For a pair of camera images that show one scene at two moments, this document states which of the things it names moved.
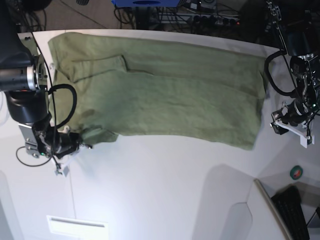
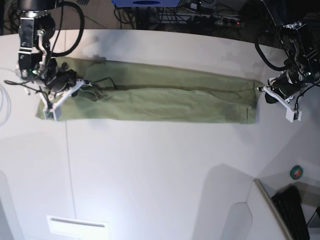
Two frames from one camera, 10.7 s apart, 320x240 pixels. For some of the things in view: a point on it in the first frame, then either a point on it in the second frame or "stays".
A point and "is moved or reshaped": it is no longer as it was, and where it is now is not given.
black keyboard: (288, 204) stays
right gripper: (295, 112) -> (288, 83)
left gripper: (64, 142) -> (57, 79)
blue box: (130, 3) stays
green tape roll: (296, 172) stays
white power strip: (206, 20) stays
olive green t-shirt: (103, 85) is moved or reshaped
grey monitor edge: (281, 224) stays
